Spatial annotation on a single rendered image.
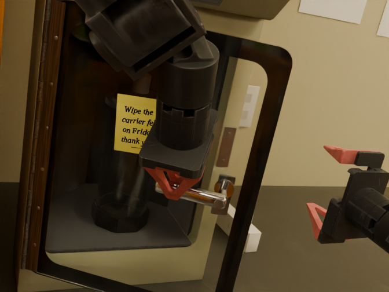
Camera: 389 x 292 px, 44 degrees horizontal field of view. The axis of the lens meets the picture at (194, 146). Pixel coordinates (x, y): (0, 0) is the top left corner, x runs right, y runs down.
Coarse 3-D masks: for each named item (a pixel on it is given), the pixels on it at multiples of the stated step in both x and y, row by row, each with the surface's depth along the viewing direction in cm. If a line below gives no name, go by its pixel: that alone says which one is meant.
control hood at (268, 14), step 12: (228, 0) 65; (240, 0) 65; (252, 0) 66; (264, 0) 66; (276, 0) 66; (288, 0) 67; (228, 12) 68; (240, 12) 68; (252, 12) 68; (264, 12) 68; (276, 12) 69
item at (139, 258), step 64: (64, 0) 59; (64, 64) 61; (256, 64) 57; (64, 128) 64; (256, 128) 59; (64, 192) 67; (128, 192) 65; (256, 192) 61; (64, 256) 70; (128, 256) 68; (192, 256) 66
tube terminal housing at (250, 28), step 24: (72, 0) 61; (216, 24) 70; (240, 24) 72; (24, 144) 74; (24, 168) 73; (24, 192) 71; (24, 216) 70; (24, 288) 74; (48, 288) 76; (72, 288) 78
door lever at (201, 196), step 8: (176, 184) 58; (216, 184) 62; (224, 184) 62; (232, 184) 62; (160, 192) 58; (192, 192) 58; (200, 192) 58; (208, 192) 58; (216, 192) 58; (224, 192) 59; (232, 192) 62; (192, 200) 58; (200, 200) 58; (208, 200) 58; (216, 200) 57; (224, 200) 57; (216, 208) 57
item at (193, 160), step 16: (160, 112) 48; (176, 112) 47; (192, 112) 47; (208, 112) 49; (160, 128) 49; (176, 128) 48; (192, 128) 48; (208, 128) 53; (144, 144) 50; (160, 144) 50; (176, 144) 50; (192, 144) 50; (144, 160) 49; (160, 160) 49; (176, 160) 49; (192, 160) 49; (192, 176) 49
